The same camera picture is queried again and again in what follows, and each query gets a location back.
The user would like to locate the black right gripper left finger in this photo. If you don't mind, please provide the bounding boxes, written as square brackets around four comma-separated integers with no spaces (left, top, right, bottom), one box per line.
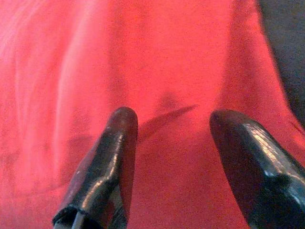
[51,106,139,229]

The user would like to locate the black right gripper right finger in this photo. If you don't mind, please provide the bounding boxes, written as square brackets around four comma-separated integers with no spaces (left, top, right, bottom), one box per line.
[209,109,305,229]

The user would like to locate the red pillowcase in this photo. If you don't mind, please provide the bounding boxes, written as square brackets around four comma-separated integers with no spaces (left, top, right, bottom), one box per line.
[0,0,305,229]

